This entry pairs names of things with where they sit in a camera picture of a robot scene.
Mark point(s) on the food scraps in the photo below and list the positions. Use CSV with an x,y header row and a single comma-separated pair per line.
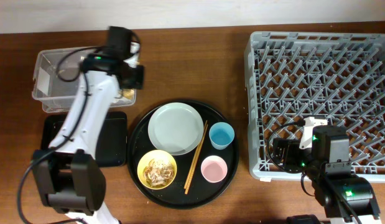
x,y
158,173

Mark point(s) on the pink plastic cup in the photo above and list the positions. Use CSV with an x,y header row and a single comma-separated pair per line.
x,y
214,169

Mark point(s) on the gold snack wrapper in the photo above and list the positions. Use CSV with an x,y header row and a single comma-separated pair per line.
x,y
126,93

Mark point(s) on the grey round plate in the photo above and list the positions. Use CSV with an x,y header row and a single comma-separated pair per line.
x,y
176,128

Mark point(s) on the black rectangular tray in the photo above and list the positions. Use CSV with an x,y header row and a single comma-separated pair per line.
x,y
112,142

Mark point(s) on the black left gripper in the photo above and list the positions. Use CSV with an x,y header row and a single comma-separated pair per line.
x,y
139,79

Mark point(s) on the blue plastic cup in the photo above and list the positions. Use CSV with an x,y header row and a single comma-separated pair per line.
x,y
221,135

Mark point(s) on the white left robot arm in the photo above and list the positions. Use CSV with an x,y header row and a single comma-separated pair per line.
x,y
67,176

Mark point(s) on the grey dishwasher rack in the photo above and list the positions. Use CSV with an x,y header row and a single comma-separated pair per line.
x,y
341,76

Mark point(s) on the wooden chopstick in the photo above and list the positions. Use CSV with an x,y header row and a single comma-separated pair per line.
x,y
196,152
195,161

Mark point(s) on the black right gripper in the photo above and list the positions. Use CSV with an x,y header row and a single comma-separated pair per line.
x,y
292,145

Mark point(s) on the clear plastic waste bin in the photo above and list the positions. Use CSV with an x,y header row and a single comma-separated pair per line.
x,y
56,95

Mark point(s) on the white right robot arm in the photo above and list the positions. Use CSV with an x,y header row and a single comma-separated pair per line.
x,y
345,197

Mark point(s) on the yellow bowl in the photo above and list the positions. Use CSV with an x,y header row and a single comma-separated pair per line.
x,y
155,154

